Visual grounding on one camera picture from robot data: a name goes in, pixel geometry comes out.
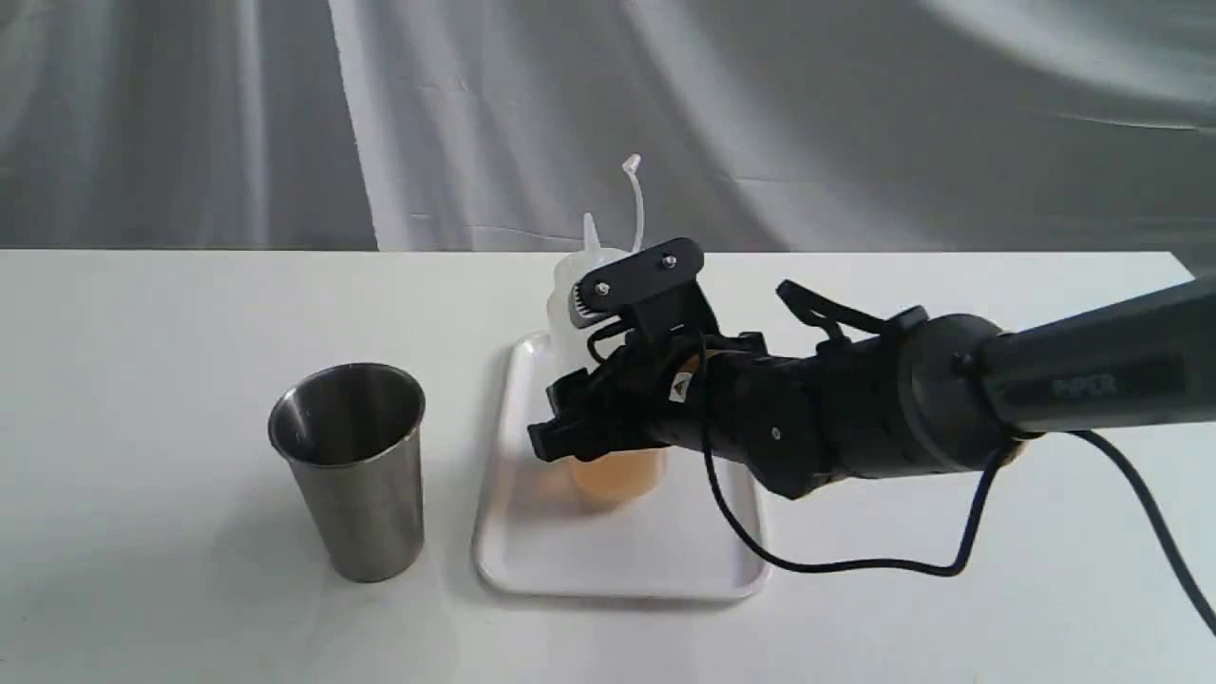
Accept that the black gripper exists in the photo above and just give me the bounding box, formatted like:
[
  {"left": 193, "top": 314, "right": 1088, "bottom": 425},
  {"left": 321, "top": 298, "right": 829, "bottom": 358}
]
[{"left": 528, "top": 237, "right": 931, "bottom": 501}]

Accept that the translucent squeeze bottle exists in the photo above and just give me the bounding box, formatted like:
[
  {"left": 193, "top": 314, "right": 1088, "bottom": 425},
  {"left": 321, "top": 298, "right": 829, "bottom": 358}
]
[{"left": 546, "top": 153, "right": 666, "bottom": 509}]

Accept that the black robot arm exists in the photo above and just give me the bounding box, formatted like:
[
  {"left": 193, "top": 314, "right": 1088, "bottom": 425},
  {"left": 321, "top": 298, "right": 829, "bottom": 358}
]
[{"left": 528, "top": 237, "right": 1215, "bottom": 501}]

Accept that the stainless steel cup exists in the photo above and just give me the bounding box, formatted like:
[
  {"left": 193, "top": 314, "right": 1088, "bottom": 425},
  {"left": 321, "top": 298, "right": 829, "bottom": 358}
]
[{"left": 268, "top": 361, "right": 427, "bottom": 583}]

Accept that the white plastic tray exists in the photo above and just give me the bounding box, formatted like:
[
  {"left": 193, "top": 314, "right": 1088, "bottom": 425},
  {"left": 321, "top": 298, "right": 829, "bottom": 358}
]
[{"left": 471, "top": 332, "right": 771, "bottom": 602}]

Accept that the grey fabric backdrop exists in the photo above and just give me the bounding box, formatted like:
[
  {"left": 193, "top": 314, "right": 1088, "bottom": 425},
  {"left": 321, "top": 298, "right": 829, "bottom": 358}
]
[{"left": 1, "top": 1, "right": 1215, "bottom": 276}]

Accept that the black cable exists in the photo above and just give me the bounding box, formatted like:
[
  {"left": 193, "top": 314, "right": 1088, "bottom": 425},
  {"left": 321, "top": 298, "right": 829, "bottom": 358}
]
[{"left": 698, "top": 417, "right": 1216, "bottom": 637}]

